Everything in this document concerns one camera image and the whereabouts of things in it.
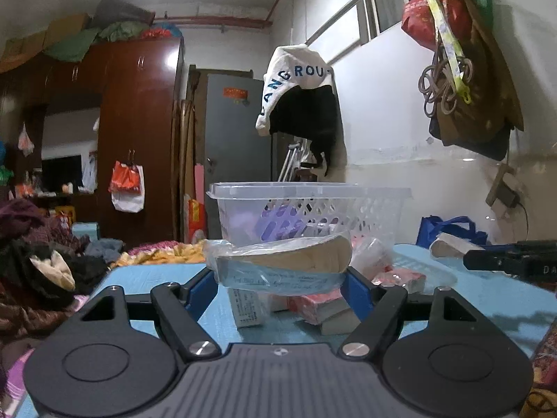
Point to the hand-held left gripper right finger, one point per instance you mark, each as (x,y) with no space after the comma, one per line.
(354,294)

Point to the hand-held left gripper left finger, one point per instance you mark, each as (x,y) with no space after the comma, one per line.
(202,291)

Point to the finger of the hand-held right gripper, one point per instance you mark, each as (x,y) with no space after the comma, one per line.
(496,261)
(531,246)

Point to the beige insole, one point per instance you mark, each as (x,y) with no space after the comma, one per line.
(448,244)

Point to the beige insoles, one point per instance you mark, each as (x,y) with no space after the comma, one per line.
(283,261)

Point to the white plastic laundry basket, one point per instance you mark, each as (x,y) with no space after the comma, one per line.
(313,193)

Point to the flat pink tissue pack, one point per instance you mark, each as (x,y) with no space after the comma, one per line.
(322,307)
(400,281)

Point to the pink item in clear wrap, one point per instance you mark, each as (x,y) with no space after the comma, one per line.
(372,254)

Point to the small white box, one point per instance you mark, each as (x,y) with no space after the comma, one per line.
(246,309)

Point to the pink floral blanket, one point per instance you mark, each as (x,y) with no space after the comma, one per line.
(161,252)

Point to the black power adapter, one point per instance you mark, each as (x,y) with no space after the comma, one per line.
(502,187)

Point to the blue shopping bag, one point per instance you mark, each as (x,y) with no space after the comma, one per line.
(439,226)

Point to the red and yellow package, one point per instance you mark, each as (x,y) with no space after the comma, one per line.
(196,222)

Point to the grey cloth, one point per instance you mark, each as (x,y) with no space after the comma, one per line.
(104,250)

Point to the leaning wooden boards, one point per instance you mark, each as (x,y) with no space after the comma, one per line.
(185,165)

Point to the red and white plastic bag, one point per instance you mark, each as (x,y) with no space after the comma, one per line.
(127,183)

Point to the metal crutches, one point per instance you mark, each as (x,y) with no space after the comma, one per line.
(291,161)

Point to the beige cloth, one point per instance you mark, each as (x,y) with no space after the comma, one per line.
(56,270)

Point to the grey door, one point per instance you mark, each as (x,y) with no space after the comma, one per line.
(235,139)

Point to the brown hanging paper bag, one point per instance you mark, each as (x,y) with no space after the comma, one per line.
(483,96)

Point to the black television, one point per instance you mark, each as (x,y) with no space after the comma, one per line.
(61,174)

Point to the dark maroon clothes pile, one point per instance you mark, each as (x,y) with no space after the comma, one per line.
(26,222)

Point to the dark wooden wardrobe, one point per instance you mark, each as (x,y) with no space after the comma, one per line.
(139,109)

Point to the white and black hanging garment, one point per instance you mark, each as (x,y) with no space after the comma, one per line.
(300,96)

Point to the pink hanging plastic bag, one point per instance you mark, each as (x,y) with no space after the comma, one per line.
(26,141)

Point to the green hanging bag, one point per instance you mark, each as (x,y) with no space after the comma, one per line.
(483,4)

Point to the red hanging bag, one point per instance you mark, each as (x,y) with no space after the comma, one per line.
(424,17)

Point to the green cloth bundle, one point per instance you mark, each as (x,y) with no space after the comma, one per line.
(74,43)

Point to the grey framed window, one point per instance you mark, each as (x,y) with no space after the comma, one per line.
(387,0)

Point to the metal clothes rail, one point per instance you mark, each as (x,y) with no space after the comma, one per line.
(348,4)

